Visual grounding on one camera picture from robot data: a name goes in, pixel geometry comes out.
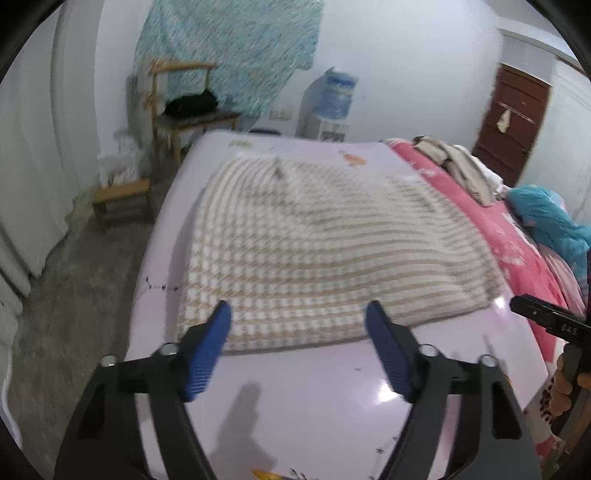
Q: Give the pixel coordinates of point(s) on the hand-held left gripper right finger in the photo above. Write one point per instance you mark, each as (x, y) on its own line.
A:
(388, 355)

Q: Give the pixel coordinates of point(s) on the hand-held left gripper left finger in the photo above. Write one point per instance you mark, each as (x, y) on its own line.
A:
(205, 360)

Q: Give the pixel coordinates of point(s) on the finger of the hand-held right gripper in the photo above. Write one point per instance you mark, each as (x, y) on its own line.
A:
(533, 310)

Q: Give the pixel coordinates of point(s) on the beige white houndstooth coat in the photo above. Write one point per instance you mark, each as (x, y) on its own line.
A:
(323, 254)

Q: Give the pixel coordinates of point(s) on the beige clothes pile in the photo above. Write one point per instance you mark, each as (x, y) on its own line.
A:
(461, 170)

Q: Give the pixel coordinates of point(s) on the person's right hand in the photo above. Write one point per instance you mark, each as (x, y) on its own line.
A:
(561, 392)

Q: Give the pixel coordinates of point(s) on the pink floral blanket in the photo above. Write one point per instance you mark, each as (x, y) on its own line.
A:
(517, 249)

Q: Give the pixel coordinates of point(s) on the white cloth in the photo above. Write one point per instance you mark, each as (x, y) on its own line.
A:
(491, 175)

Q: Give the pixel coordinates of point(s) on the brown wooden door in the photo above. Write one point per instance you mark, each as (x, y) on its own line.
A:
(517, 147)

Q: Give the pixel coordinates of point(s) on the small wooden stool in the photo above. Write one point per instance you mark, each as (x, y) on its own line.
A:
(122, 191)

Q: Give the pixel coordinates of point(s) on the pale door hanging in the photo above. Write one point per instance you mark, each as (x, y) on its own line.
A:
(503, 121)

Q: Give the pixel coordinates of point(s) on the white plastic bag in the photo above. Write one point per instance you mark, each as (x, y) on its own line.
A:
(120, 159)

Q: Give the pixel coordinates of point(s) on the wooden chair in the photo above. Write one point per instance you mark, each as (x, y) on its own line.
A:
(198, 121)

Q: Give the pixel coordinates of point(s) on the white water dispenser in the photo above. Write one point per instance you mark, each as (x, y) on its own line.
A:
(311, 124)

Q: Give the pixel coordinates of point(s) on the white curtain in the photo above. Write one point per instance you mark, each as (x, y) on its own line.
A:
(37, 161)

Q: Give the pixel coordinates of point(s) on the teal floral wall cloth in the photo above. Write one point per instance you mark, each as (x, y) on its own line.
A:
(240, 46)

